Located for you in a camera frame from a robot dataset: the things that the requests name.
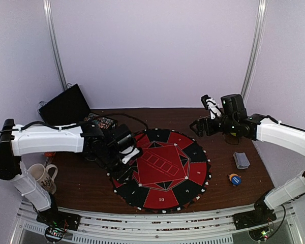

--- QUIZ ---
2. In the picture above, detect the grey playing card deck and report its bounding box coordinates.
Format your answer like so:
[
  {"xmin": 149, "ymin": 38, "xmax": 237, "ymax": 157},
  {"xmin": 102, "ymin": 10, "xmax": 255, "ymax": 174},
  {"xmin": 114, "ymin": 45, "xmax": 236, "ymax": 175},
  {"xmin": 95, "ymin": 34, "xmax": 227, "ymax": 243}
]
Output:
[{"xmin": 233, "ymin": 152, "xmax": 250, "ymax": 170}]

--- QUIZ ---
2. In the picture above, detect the orange big blind button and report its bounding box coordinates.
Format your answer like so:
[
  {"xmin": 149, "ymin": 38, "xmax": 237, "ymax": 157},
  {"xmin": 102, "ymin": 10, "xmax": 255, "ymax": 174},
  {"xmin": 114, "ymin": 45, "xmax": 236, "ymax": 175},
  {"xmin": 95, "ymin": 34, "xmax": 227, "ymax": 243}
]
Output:
[{"xmin": 228, "ymin": 173, "xmax": 239, "ymax": 180}]

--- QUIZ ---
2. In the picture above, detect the black poker chip case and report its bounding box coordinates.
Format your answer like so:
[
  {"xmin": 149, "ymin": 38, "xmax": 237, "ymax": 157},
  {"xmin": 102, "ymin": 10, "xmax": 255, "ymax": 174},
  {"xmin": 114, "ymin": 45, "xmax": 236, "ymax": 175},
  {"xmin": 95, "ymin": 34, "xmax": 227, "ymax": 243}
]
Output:
[{"xmin": 39, "ymin": 84, "xmax": 117, "ymax": 130}]

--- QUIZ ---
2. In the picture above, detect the blue small blind button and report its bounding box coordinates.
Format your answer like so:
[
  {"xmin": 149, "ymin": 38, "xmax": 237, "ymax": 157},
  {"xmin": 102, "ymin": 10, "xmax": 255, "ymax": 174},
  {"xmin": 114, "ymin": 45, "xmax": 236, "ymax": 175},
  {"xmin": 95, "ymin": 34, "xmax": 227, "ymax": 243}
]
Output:
[{"xmin": 231, "ymin": 176, "xmax": 241, "ymax": 186}]

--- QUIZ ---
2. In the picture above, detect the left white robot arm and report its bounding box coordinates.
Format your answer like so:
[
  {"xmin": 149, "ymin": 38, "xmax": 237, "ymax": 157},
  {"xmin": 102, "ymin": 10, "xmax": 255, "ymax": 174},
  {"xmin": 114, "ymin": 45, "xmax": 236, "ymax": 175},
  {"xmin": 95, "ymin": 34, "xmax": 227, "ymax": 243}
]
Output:
[{"xmin": 0, "ymin": 119, "xmax": 142, "ymax": 226}]

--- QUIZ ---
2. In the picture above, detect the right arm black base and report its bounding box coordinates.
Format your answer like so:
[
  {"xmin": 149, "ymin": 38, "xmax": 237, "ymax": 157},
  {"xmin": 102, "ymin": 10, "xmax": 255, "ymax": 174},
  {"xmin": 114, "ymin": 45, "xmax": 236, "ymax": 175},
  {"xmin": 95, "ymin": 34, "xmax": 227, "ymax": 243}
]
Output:
[{"xmin": 233, "ymin": 208, "xmax": 277, "ymax": 230}]

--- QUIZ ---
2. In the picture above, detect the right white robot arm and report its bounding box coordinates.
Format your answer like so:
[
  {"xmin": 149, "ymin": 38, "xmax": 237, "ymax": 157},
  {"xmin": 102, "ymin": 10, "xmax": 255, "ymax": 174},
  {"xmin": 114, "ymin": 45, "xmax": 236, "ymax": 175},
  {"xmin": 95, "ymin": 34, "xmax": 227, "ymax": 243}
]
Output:
[{"xmin": 190, "ymin": 94, "xmax": 305, "ymax": 225}]

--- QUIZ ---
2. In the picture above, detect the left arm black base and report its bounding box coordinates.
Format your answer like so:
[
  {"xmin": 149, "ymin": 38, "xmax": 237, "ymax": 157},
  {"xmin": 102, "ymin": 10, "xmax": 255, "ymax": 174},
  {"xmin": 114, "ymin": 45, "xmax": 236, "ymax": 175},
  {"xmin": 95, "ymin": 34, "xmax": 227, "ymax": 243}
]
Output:
[{"xmin": 36, "ymin": 208, "xmax": 81, "ymax": 231}]

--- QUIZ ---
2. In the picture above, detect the yellow green plastic bowl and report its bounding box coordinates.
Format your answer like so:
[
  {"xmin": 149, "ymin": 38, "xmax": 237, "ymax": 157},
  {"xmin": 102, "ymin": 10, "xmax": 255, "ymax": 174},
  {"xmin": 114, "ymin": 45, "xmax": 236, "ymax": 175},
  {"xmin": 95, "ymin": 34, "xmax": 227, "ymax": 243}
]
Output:
[{"xmin": 223, "ymin": 133, "xmax": 240, "ymax": 145}]

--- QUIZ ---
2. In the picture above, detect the round red black poker mat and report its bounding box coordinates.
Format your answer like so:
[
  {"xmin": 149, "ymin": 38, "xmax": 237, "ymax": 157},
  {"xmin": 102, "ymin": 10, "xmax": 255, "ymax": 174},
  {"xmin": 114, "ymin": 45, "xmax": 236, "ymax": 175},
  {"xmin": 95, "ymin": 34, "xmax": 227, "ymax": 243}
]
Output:
[{"xmin": 110, "ymin": 128, "xmax": 211, "ymax": 214}]

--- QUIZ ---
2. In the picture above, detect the orange plastic cup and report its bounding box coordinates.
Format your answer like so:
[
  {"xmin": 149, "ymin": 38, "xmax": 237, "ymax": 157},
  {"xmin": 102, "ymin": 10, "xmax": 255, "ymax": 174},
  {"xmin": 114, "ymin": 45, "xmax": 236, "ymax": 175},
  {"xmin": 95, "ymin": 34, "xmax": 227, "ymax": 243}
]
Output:
[{"xmin": 43, "ymin": 152, "xmax": 55, "ymax": 157}]

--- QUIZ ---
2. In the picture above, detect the white floral ceramic mug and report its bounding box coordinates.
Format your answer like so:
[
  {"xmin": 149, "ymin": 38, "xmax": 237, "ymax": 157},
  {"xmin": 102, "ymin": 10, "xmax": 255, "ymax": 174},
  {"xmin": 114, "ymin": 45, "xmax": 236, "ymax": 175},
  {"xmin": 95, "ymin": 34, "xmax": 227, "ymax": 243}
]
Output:
[{"xmin": 28, "ymin": 164, "xmax": 58, "ymax": 195}]

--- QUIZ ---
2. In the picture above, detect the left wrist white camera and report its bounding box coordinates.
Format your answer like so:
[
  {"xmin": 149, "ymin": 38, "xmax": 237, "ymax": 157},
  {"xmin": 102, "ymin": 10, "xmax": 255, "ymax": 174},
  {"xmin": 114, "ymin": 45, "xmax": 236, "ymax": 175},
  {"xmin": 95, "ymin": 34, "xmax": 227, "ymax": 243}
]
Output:
[{"xmin": 119, "ymin": 146, "xmax": 142, "ymax": 164}]

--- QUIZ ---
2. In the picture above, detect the wrist white camera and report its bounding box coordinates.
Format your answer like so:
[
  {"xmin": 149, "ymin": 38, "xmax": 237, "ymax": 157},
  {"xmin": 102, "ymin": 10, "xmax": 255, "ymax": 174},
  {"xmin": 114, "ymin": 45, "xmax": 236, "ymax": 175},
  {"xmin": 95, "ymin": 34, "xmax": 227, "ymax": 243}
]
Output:
[
  {"xmin": 119, "ymin": 146, "xmax": 142, "ymax": 164},
  {"xmin": 201, "ymin": 95, "xmax": 223, "ymax": 119}
]

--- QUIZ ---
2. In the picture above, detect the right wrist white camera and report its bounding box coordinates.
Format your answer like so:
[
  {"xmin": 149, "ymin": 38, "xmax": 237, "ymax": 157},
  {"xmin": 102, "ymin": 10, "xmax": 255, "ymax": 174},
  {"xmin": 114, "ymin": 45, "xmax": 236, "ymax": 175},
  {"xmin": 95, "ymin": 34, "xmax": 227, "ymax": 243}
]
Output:
[{"xmin": 201, "ymin": 95, "xmax": 223, "ymax": 119}]

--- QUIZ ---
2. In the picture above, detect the aluminium front rail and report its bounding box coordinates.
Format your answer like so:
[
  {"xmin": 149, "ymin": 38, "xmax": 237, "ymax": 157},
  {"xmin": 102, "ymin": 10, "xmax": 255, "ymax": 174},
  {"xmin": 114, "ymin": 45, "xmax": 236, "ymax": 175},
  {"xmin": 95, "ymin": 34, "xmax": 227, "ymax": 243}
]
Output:
[{"xmin": 9, "ymin": 199, "xmax": 304, "ymax": 244}]

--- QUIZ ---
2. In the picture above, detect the right aluminium frame post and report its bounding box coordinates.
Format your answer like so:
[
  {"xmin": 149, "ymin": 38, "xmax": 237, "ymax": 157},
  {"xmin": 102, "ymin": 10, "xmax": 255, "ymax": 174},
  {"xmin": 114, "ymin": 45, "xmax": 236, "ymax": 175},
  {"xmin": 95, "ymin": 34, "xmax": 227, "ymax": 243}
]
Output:
[{"xmin": 241, "ymin": 0, "xmax": 267, "ymax": 103}]

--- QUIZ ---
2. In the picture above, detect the aluminium frame post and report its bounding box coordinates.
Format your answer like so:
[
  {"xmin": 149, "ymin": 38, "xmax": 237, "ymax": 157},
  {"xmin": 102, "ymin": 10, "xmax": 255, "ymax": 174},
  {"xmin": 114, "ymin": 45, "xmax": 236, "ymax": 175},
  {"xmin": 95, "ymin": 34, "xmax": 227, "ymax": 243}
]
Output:
[
  {"xmin": 43, "ymin": 0, "xmax": 68, "ymax": 90},
  {"xmin": 241, "ymin": 0, "xmax": 267, "ymax": 103}
]

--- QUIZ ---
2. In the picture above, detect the left aluminium frame post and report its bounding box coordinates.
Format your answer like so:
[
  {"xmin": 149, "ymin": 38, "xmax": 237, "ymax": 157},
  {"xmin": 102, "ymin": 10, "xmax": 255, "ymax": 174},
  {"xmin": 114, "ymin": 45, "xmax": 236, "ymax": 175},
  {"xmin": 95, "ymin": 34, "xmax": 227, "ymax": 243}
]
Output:
[{"xmin": 43, "ymin": 0, "xmax": 68, "ymax": 90}]

